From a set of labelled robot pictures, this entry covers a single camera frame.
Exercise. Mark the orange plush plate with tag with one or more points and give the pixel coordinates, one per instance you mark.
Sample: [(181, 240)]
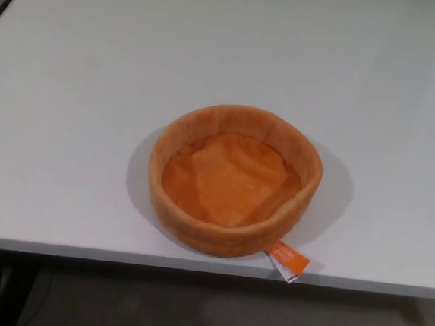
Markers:
[(231, 183)]

